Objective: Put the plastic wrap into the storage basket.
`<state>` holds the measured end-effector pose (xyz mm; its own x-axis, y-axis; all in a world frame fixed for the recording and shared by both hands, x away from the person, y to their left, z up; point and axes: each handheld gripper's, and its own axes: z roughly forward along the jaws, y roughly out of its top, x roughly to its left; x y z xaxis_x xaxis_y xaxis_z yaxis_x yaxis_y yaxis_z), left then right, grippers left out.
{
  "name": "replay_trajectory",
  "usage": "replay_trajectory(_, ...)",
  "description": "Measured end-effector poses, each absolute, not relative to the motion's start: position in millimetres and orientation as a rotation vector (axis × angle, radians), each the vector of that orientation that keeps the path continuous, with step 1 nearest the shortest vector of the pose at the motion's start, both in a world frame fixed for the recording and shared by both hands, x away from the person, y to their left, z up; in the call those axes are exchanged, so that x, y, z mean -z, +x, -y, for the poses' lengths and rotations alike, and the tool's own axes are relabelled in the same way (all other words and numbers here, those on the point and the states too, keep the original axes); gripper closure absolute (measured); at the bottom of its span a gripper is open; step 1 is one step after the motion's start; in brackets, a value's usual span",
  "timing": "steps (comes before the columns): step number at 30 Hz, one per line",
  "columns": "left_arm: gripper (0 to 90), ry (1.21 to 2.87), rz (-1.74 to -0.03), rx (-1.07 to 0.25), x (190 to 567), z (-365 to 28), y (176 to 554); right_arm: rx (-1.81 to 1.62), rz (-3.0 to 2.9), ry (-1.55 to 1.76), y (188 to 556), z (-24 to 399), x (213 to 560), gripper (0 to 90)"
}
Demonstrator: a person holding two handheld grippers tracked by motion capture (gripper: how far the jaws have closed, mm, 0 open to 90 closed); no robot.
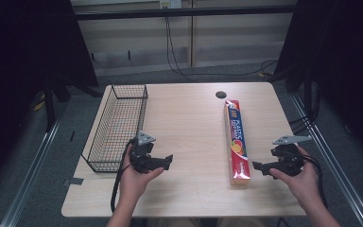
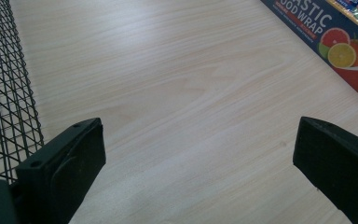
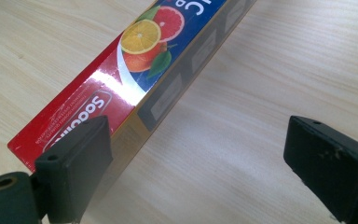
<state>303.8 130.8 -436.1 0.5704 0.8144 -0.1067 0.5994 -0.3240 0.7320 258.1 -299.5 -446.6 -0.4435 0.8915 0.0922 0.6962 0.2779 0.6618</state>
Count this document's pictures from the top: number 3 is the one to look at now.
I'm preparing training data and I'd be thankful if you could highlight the long fruit print box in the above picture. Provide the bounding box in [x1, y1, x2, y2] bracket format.
[7, 0, 258, 204]

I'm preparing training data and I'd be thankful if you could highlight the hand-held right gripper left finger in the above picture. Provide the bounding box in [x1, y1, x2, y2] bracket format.
[30, 115, 114, 224]

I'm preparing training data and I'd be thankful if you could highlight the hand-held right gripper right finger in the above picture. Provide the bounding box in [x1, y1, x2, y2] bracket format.
[282, 115, 358, 224]

